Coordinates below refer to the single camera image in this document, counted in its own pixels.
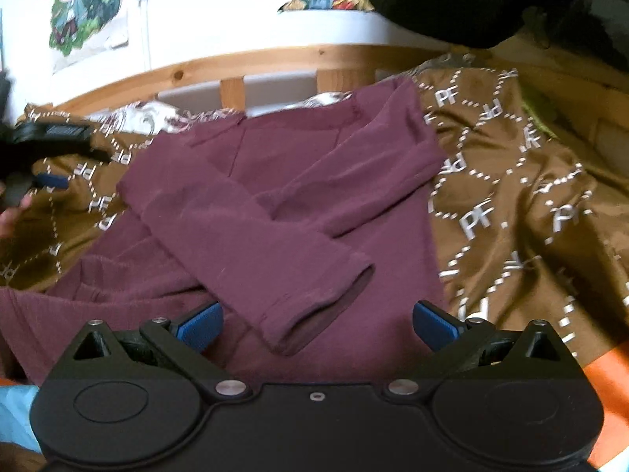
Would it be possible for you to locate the maroon long-sleeve shirt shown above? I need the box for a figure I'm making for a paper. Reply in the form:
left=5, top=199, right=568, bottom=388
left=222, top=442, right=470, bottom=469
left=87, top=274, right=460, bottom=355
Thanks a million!
left=0, top=76, right=450, bottom=389

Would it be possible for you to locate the orange cloth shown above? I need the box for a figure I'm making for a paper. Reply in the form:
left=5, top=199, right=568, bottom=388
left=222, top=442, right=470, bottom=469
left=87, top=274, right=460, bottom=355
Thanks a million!
left=575, top=354, right=629, bottom=470

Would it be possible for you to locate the white vertical wall conduit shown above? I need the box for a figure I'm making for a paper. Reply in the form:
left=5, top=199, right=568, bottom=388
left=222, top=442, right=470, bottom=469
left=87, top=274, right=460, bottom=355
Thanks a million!
left=138, top=0, right=152, bottom=70

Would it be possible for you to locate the light blue cloth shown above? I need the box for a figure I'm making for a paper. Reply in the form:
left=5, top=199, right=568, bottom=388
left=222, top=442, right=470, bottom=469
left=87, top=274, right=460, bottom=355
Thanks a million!
left=0, top=383, right=42, bottom=453

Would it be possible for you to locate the brown printed blanket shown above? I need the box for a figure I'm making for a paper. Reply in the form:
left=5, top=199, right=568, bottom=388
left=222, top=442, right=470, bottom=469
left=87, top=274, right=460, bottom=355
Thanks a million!
left=0, top=54, right=629, bottom=369

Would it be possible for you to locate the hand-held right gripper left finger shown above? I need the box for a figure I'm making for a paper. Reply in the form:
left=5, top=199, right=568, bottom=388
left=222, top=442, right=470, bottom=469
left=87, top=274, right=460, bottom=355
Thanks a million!
left=74, top=301, right=247, bottom=402

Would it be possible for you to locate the wooden bed frame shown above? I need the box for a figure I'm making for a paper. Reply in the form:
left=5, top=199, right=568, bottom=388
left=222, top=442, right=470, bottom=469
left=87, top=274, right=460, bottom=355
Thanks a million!
left=51, top=39, right=629, bottom=158

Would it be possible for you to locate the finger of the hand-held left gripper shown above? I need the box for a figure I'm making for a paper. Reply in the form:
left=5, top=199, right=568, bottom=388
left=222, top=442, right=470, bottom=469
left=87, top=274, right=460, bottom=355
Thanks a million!
left=20, top=173, right=68, bottom=202

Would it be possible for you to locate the blond child drawing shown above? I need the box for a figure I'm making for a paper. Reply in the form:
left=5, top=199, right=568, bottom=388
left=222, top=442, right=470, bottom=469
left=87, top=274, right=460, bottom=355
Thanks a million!
left=46, top=0, right=131, bottom=77

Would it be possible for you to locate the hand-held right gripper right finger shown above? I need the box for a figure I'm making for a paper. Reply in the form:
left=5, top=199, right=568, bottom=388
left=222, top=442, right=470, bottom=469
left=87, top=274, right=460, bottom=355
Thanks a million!
left=385, top=300, right=577, bottom=400

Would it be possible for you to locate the person's left hand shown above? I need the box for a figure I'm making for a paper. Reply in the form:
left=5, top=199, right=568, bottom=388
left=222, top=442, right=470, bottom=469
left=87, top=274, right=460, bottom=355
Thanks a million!
left=0, top=195, right=34, bottom=242

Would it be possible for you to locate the black puffer jacket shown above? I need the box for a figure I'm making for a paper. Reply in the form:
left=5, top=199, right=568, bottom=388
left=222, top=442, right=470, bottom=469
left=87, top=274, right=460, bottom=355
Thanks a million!
left=359, top=0, right=629, bottom=51

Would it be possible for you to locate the white floral bedsheet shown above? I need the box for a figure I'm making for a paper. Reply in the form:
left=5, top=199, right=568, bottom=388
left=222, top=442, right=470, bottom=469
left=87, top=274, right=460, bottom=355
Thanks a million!
left=98, top=91, right=355, bottom=133

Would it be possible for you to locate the yellow-green cloth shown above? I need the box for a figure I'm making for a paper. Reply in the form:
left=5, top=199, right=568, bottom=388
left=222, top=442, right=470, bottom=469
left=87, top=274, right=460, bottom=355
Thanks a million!
left=521, top=83, right=558, bottom=146

